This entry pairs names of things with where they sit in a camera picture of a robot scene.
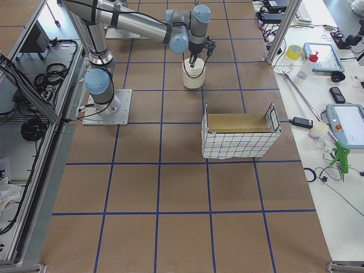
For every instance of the teach pendant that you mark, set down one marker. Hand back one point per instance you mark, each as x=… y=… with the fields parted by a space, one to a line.
x=328 y=60
x=346 y=122

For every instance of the white trash can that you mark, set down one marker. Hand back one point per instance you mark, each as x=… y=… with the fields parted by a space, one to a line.
x=193 y=77

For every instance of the paper cup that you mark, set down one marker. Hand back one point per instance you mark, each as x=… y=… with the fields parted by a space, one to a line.
x=318 y=129

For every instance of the wire basket with cardboard box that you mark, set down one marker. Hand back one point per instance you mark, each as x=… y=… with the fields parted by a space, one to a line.
x=226 y=136

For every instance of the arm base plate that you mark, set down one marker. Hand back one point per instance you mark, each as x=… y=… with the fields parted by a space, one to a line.
x=117 y=113
x=120 y=34

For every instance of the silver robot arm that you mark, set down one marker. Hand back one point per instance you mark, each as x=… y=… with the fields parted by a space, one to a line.
x=101 y=20

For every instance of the teach pendant near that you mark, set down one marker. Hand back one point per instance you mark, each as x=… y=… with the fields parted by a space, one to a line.
x=346 y=122

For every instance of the teach pendant far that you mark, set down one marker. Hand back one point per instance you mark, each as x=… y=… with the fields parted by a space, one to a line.
x=328 y=60

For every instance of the yellow tape roll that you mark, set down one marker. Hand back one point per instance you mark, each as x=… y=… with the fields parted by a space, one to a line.
x=294 y=52

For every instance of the clear bottle red cap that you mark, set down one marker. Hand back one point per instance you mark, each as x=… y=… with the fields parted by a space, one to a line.
x=311 y=60

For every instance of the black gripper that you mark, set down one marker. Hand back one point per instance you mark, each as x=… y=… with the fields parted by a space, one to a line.
x=195 y=49

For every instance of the black power adapter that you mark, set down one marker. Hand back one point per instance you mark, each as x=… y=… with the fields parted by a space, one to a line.
x=301 y=122

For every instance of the aluminium frame post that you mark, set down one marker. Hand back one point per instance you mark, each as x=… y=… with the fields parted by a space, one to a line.
x=282 y=30

